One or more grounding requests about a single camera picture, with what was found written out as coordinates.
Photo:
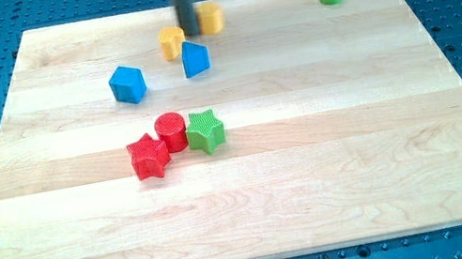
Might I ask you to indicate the red cylinder block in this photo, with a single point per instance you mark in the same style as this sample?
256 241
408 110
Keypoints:
171 129

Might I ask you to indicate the blue triangle block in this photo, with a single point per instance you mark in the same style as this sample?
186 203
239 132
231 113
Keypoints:
195 58

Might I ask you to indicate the red star block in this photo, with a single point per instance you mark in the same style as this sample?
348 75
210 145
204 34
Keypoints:
149 157

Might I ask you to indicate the yellow heart block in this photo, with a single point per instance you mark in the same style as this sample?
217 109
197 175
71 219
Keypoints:
171 39

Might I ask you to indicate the green star block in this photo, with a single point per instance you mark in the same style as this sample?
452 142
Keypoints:
205 131

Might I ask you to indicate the wooden board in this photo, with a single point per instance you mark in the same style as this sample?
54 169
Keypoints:
343 126

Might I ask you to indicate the blue cube block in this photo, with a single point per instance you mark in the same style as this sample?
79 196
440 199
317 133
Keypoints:
128 85

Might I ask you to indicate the yellow hexagon block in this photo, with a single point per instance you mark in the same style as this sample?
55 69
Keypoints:
210 17

